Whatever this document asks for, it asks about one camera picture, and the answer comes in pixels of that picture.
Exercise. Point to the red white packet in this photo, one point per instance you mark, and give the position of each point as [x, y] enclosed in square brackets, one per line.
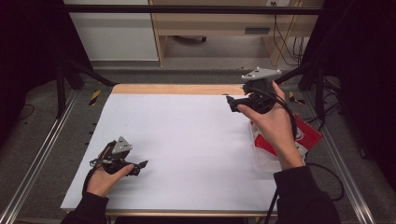
[309, 133]

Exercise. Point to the person's right hand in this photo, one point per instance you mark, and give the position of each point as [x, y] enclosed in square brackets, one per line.
[277, 127]

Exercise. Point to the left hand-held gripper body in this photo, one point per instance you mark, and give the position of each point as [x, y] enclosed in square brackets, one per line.
[122, 147]

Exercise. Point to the white cabinet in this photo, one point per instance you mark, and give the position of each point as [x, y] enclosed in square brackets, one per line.
[115, 37]

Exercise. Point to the black metal stand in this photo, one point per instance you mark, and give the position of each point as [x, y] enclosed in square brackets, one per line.
[60, 90]
[320, 93]

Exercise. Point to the grey curved object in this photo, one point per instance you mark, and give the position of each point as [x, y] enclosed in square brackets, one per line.
[190, 39]

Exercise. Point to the wooden desk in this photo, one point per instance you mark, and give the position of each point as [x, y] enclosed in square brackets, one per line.
[218, 21]

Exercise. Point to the yellow black tape strip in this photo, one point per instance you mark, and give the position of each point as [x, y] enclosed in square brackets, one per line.
[95, 97]
[294, 98]

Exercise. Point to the person's left hand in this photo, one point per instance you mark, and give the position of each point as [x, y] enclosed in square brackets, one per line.
[101, 182]

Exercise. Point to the black curtain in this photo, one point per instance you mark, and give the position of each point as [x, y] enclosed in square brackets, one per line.
[28, 46]
[364, 62]

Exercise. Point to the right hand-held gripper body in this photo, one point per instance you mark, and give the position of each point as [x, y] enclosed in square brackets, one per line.
[261, 74]

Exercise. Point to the black horizontal frame bar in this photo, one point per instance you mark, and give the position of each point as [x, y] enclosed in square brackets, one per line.
[186, 9]

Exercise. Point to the white table sheet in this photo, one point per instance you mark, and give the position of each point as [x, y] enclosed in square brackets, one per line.
[186, 140]

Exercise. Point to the aluminium rail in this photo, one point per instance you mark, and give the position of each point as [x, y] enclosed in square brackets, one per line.
[345, 174]
[37, 158]

